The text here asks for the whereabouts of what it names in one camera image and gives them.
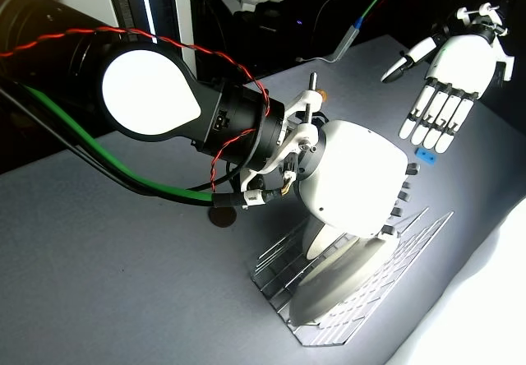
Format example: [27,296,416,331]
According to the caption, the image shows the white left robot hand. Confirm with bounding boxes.
[380,31,515,155]

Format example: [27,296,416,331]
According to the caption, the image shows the grey cable adapter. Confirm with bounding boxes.
[295,23,363,65]

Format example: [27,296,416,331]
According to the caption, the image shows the blue plastic block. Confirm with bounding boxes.
[413,147,437,164]

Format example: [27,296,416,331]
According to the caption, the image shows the silver wire rack shelf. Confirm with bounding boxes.
[248,206,455,348]

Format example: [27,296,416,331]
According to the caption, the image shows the brown round coaster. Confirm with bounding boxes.
[208,206,238,229]

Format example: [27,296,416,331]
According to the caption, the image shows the thick green arm cable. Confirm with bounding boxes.
[22,85,217,208]

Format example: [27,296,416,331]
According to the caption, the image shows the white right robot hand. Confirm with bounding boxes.
[298,118,422,243]

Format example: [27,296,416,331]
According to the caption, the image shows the white plate with pale underside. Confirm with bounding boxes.
[287,235,394,328]

